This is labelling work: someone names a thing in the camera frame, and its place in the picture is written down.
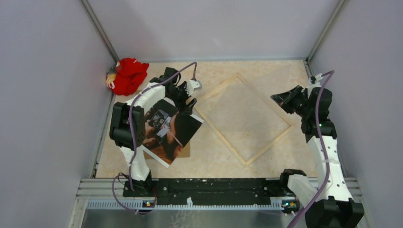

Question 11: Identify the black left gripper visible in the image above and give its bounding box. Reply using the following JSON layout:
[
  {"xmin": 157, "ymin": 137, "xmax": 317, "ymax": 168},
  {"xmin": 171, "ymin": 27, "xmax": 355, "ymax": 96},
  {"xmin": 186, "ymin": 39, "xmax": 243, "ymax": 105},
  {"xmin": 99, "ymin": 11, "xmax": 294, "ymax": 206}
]
[{"xmin": 167, "ymin": 81, "xmax": 196, "ymax": 115}]

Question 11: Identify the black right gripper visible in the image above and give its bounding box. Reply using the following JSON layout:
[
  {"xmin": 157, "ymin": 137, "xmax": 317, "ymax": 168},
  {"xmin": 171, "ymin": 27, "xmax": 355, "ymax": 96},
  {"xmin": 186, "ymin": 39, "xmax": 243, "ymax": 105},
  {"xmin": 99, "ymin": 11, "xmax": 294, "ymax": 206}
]
[{"xmin": 270, "ymin": 85, "xmax": 312, "ymax": 118}]

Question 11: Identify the printed photo with white border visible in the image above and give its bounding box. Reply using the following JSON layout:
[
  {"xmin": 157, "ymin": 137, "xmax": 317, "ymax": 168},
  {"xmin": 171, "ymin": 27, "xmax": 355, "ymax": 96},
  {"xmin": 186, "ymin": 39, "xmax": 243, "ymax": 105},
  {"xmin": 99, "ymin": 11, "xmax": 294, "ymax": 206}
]
[{"xmin": 141, "ymin": 98, "xmax": 204, "ymax": 168}]

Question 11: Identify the clear acrylic glass sheet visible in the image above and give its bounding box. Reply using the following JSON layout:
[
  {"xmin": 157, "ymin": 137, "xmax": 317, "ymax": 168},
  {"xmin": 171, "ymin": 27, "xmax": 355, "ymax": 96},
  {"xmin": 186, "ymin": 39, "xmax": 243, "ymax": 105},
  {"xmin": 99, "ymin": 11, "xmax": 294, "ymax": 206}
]
[{"xmin": 196, "ymin": 77, "xmax": 290, "ymax": 162}]

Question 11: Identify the white wooden picture frame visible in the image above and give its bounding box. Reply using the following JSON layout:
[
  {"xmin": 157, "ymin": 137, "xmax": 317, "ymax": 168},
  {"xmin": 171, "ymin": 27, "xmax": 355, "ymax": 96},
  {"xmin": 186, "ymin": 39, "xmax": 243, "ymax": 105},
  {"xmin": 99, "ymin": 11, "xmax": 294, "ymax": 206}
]
[{"xmin": 192, "ymin": 73, "xmax": 295, "ymax": 167}]

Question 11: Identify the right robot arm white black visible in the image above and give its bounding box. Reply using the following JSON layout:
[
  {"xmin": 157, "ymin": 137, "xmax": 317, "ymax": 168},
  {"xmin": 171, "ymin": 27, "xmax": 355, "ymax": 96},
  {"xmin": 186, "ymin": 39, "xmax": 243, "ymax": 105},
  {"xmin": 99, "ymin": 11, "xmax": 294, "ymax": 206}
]
[{"xmin": 271, "ymin": 86, "xmax": 365, "ymax": 228}]

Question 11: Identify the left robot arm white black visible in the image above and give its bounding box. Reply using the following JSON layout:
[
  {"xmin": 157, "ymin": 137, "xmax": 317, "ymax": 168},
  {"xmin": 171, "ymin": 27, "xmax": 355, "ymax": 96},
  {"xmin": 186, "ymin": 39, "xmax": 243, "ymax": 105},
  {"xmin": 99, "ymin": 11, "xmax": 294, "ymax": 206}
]
[{"xmin": 109, "ymin": 67, "xmax": 202, "ymax": 196}]

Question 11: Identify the brown cardboard backing board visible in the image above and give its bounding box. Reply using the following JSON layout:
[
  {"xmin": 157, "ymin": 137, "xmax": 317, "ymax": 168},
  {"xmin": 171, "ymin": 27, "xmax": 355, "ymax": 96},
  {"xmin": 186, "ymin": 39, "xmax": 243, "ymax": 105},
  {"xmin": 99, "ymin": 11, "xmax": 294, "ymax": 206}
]
[{"xmin": 138, "ymin": 91, "xmax": 192, "ymax": 160}]

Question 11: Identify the red crumpled cloth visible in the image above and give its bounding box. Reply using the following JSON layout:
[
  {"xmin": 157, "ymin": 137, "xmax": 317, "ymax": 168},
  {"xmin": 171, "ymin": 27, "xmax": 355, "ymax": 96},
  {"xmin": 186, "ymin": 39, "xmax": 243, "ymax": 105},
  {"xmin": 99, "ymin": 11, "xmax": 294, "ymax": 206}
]
[{"xmin": 106, "ymin": 58, "xmax": 150, "ymax": 96}]

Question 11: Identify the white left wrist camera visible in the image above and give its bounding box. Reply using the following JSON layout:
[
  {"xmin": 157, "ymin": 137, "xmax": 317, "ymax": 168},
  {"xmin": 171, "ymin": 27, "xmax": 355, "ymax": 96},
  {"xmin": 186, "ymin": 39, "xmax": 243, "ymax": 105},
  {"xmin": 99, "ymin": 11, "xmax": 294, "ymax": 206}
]
[{"xmin": 186, "ymin": 79, "xmax": 202, "ymax": 96}]

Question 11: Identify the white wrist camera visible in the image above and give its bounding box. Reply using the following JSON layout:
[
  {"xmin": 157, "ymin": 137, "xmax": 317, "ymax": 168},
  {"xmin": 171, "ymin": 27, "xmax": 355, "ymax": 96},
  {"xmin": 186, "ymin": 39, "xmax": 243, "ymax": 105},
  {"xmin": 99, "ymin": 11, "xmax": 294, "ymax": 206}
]
[
  {"xmin": 186, "ymin": 79, "xmax": 202, "ymax": 96},
  {"xmin": 310, "ymin": 74, "xmax": 324, "ymax": 87}
]

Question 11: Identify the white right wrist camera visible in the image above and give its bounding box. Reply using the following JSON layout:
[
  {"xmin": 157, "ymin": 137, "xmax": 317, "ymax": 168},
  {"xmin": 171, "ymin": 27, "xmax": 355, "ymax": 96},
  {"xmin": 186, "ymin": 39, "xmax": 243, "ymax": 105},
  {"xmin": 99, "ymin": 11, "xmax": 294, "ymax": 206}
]
[{"xmin": 310, "ymin": 74, "xmax": 324, "ymax": 87}]

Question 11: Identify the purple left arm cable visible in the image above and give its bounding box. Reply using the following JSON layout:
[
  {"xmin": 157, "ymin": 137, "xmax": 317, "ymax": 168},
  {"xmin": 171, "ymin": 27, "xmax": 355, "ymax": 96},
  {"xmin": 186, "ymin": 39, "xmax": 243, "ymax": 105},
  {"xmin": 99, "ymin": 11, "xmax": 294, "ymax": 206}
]
[{"xmin": 111, "ymin": 61, "xmax": 198, "ymax": 216}]

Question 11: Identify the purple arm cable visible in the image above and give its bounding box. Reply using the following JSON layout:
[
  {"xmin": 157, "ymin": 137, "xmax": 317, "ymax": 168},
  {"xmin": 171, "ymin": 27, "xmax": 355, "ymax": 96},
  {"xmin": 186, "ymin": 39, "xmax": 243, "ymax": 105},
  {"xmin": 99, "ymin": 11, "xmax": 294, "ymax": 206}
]
[
  {"xmin": 261, "ymin": 70, "xmax": 335, "ymax": 228},
  {"xmin": 111, "ymin": 61, "xmax": 198, "ymax": 216}
]

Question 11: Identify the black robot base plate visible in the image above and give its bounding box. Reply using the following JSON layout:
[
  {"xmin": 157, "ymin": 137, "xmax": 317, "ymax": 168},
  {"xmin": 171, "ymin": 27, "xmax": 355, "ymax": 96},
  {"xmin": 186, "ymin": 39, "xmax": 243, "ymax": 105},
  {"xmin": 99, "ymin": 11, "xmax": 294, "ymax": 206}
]
[{"xmin": 123, "ymin": 178, "xmax": 300, "ymax": 209}]

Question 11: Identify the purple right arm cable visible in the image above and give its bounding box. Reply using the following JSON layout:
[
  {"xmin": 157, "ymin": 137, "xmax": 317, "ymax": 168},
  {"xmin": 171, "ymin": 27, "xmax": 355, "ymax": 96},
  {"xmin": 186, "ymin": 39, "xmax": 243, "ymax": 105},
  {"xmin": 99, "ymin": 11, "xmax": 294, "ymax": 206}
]
[{"xmin": 261, "ymin": 70, "xmax": 335, "ymax": 228}]

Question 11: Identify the aluminium front rail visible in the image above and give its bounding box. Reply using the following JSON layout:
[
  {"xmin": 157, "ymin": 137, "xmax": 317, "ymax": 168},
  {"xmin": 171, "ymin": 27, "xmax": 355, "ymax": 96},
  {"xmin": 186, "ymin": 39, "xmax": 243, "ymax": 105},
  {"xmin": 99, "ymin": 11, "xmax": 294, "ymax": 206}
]
[{"xmin": 75, "ymin": 178, "xmax": 363, "ymax": 211}]

